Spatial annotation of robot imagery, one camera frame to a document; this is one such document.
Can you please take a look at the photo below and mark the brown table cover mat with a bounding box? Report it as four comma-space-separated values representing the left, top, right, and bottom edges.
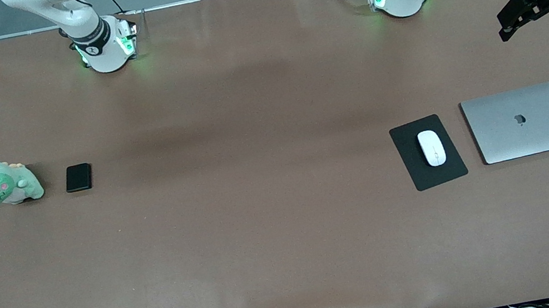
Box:
0, 0, 549, 308

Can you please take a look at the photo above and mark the white computer mouse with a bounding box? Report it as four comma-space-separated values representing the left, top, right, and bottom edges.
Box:
416, 128, 448, 169

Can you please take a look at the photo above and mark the silver closed laptop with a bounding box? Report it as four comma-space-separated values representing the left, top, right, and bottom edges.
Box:
459, 82, 549, 168

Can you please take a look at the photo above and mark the small black phone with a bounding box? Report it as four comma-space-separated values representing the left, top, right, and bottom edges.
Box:
62, 162, 95, 194

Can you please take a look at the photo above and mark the black mouse pad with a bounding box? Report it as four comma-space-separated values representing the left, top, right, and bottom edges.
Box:
387, 110, 471, 196

